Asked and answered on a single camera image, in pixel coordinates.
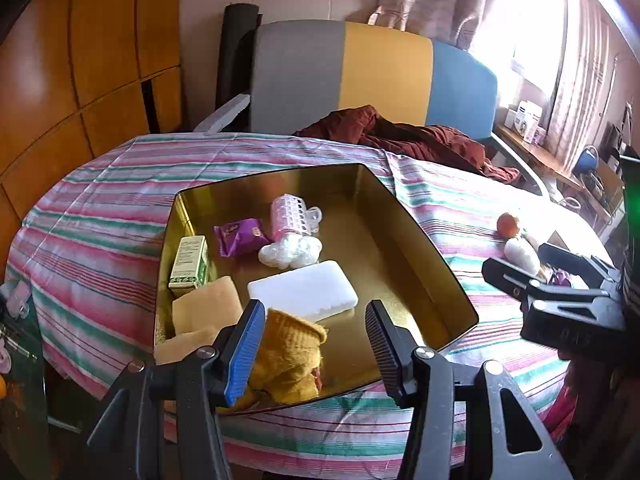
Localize white sponge block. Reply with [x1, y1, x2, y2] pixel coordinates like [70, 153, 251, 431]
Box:
[247, 260, 359, 322]

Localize green white small box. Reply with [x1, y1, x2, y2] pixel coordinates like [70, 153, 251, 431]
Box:
[168, 235, 209, 297]

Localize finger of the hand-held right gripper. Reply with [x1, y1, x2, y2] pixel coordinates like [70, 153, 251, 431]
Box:
[539, 242, 621, 288]
[482, 258, 626, 353]

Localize cardboard box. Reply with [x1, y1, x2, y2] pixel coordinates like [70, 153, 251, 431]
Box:
[597, 160, 626, 211]

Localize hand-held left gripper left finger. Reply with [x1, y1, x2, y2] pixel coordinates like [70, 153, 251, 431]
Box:
[87, 300, 266, 480]

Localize gold tin box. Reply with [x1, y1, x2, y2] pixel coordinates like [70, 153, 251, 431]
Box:
[154, 162, 479, 413]

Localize white oval object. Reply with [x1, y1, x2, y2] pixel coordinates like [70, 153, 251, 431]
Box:
[503, 236, 542, 276]

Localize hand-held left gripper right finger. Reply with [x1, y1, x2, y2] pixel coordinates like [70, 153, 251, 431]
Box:
[365, 300, 573, 480]

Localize white cotton balls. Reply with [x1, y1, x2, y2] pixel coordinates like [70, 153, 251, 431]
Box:
[258, 234, 323, 269]

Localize orange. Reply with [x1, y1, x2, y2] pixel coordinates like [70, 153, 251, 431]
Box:
[496, 212, 522, 238]

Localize grey yellow blue chair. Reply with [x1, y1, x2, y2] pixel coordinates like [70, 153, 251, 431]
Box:
[192, 20, 551, 196]

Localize black rolled mat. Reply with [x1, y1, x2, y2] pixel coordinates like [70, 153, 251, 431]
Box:
[215, 4, 262, 111]

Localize pink hair roller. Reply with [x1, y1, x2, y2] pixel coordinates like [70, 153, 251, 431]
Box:
[270, 193, 321, 241]

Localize striped tablecloth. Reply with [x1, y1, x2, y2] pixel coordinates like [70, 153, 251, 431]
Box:
[5, 132, 618, 478]

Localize red-brown jacket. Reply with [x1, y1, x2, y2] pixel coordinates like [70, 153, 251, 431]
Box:
[292, 105, 521, 183]

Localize pale beige sponge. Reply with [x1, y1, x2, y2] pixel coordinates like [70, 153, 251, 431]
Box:
[155, 327, 221, 367]

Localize brown knitted plush toy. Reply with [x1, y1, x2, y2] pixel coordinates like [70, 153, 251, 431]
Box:
[247, 307, 329, 405]

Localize wooden side shelf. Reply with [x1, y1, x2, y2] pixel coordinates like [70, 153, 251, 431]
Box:
[492, 122, 626, 221]

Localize blue mug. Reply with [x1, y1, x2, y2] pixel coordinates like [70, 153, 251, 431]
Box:
[572, 146, 599, 173]

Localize wooden wardrobe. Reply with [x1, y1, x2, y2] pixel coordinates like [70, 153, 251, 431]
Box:
[0, 0, 183, 221]

